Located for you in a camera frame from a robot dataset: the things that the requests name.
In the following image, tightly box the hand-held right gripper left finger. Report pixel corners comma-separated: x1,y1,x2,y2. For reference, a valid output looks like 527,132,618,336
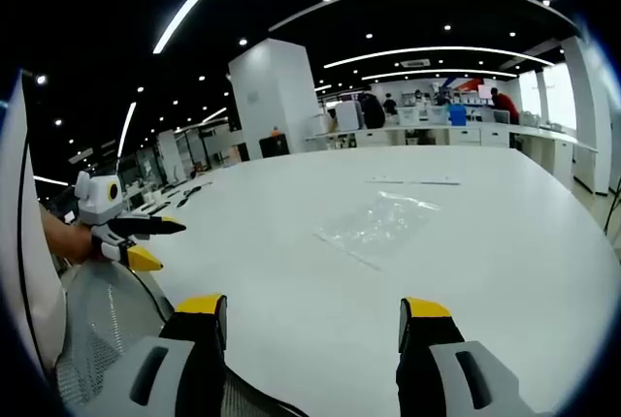
80,293,228,417

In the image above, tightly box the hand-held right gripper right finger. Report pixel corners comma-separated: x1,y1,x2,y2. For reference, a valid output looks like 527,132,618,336
396,296,549,417

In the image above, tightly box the clear plastic food packaging bag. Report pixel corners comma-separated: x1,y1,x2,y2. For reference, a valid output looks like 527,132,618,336
312,189,442,273

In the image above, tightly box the grey mesh office chair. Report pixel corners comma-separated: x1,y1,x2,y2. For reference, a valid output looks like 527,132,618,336
53,257,311,417

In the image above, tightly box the white shirt sleeve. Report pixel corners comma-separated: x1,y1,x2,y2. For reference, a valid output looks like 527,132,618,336
0,70,67,374

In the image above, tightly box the black cabinet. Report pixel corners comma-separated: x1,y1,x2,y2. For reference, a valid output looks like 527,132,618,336
258,135,291,160

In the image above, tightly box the white square pillar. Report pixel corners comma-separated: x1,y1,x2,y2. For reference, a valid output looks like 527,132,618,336
227,37,327,162

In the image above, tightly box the long white counter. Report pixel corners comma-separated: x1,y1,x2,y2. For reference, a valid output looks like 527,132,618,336
304,119,599,195

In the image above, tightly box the white appliance box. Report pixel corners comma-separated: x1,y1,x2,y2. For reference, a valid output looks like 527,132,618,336
335,100,365,131

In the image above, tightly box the black cable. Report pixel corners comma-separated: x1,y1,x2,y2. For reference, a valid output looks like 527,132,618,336
16,143,49,379

